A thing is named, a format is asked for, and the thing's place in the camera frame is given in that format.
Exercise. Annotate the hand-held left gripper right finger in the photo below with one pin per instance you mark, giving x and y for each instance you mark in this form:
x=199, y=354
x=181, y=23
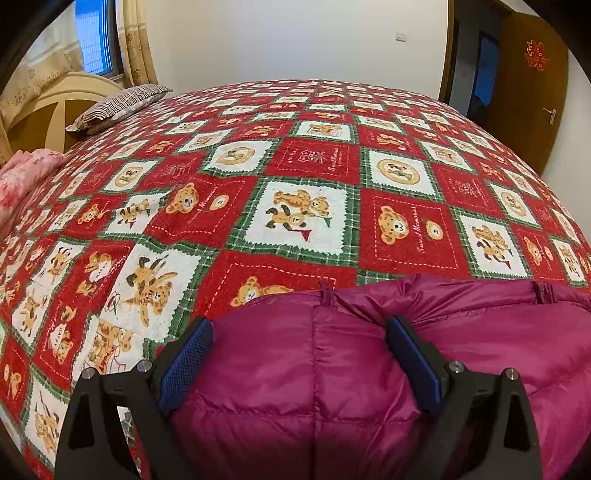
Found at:
x=415, y=364

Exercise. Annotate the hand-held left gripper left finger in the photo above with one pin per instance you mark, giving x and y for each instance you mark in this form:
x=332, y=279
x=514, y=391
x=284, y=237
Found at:
x=184, y=364

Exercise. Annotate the magenta puffer jacket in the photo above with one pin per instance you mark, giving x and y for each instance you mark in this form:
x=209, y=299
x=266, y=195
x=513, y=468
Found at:
x=300, y=392

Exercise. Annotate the red bear printed blanket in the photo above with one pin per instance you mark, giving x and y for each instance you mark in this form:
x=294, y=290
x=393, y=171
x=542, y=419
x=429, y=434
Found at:
x=323, y=207

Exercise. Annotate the pink floral quilt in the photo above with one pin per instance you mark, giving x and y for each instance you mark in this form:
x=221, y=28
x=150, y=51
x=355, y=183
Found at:
x=23, y=180

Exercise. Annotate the striped pillow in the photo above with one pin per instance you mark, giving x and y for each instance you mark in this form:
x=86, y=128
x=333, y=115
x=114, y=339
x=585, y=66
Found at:
x=120, y=104

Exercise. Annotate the cream wooden headboard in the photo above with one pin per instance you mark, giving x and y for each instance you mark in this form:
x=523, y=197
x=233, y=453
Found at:
x=46, y=115

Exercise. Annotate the brown wooden door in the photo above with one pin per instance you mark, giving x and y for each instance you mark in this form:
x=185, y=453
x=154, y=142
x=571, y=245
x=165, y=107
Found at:
x=521, y=92

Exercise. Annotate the narrow beige curtain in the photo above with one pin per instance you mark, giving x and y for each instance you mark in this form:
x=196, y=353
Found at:
x=136, y=41

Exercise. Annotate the wide beige curtain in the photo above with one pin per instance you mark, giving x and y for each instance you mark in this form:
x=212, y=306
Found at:
x=41, y=69

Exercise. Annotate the red paper door decoration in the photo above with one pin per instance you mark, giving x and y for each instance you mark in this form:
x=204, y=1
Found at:
x=534, y=56

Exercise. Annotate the window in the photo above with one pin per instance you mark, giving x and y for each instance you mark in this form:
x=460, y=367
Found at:
x=94, y=37

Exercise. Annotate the dark wooden door frame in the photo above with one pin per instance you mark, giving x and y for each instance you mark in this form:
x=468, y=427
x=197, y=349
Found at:
x=445, y=55

